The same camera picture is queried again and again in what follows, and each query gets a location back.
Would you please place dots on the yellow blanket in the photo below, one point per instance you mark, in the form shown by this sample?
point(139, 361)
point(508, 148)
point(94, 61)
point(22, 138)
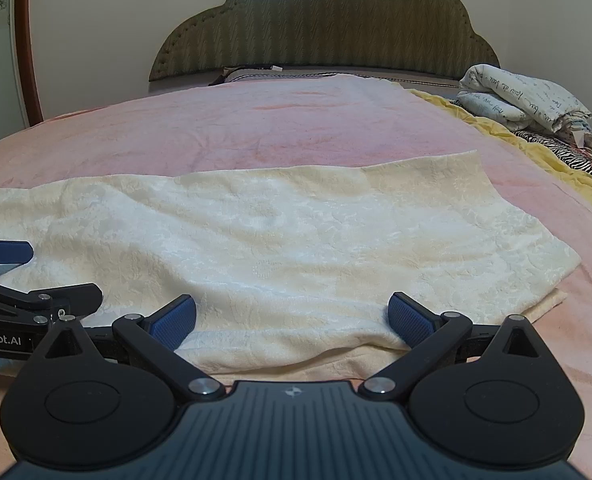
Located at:
point(536, 152)

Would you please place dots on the grey pillow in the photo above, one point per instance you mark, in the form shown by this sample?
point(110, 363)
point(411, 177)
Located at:
point(326, 74)

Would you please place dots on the cream textured pants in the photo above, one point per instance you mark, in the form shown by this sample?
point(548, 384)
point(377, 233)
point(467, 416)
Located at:
point(276, 250)

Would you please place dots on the brown wooden door frame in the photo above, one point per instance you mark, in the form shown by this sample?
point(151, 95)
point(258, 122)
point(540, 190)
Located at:
point(26, 45)

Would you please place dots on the pink bed blanket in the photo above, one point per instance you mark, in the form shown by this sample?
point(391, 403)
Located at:
point(226, 130)

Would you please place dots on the olive padded headboard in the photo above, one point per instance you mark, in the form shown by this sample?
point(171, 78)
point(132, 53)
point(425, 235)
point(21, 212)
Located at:
point(326, 20)

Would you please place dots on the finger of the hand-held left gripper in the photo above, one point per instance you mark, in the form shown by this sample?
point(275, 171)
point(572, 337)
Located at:
point(71, 297)
point(6, 251)

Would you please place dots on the zebra print cloth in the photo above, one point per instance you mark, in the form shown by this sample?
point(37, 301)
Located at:
point(556, 145)

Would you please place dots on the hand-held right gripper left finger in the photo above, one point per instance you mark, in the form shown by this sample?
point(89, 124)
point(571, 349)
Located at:
point(173, 321)

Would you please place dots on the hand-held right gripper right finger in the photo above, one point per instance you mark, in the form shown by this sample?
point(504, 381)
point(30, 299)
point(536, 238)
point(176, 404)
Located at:
point(410, 321)

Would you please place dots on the white printed folded quilt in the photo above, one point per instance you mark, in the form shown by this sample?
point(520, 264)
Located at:
point(521, 92)

